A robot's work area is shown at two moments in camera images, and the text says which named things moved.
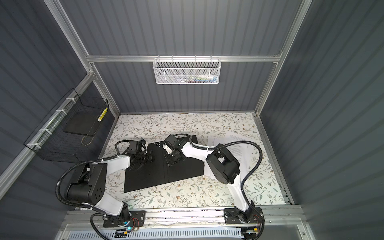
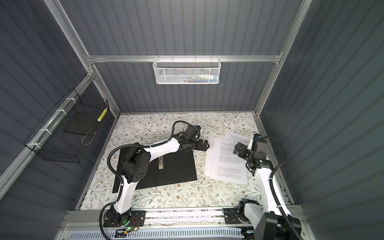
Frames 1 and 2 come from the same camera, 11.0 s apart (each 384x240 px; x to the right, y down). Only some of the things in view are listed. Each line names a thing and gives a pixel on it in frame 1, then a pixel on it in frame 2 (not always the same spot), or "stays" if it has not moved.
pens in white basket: (200, 78) stays
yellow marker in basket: (102, 115) stays
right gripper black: (170, 160) to (244, 149)
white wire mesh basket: (186, 71) stays
